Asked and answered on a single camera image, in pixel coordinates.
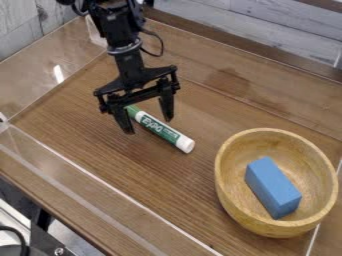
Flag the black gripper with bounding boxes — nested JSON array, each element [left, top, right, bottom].
[[94, 43, 180, 134]]

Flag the green Expo marker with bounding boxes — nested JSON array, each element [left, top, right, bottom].
[[127, 105, 195, 154]]

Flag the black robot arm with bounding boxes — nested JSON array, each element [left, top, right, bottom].
[[55, 0, 180, 134]]

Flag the brown wooden bowl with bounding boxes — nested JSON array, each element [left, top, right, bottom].
[[214, 128, 338, 238]]

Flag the blue foam block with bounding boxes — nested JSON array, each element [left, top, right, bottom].
[[245, 157, 302, 219]]

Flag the black metal table leg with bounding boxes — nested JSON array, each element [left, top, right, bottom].
[[35, 209, 54, 231]]

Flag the black cable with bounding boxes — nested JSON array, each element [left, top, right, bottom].
[[0, 225, 31, 256]]

